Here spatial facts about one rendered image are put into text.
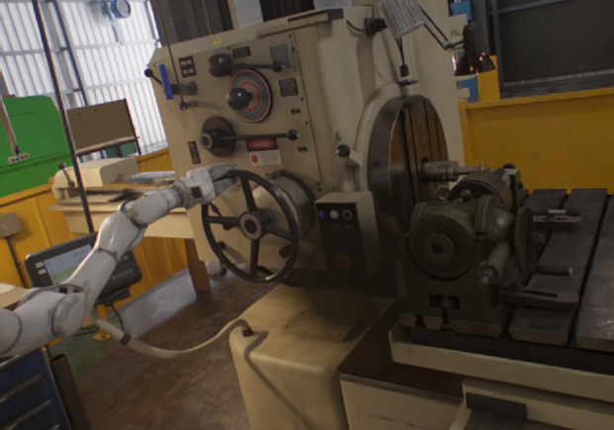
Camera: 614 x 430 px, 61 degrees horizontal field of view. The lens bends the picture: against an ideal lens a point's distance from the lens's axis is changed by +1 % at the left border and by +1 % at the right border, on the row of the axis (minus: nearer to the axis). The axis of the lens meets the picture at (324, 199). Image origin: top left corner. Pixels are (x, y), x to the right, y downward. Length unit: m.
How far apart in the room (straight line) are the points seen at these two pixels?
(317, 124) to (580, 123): 2.51
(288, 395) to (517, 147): 2.46
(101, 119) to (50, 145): 4.66
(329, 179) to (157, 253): 3.19
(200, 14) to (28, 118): 3.08
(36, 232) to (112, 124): 6.37
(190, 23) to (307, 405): 1.89
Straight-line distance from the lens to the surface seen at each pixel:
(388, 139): 1.71
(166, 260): 4.78
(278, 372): 2.28
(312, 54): 1.61
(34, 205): 4.11
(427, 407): 1.98
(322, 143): 1.65
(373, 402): 2.08
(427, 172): 1.90
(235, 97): 1.69
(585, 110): 3.84
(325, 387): 2.17
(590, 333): 1.47
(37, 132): 5.57
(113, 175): 3.03
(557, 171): 3.96
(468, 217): 1.48
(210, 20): 2.75
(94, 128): 10.12
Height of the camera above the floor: 1.76
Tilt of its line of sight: 15 degrees down
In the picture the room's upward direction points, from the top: 11 degrees counter-clockwise
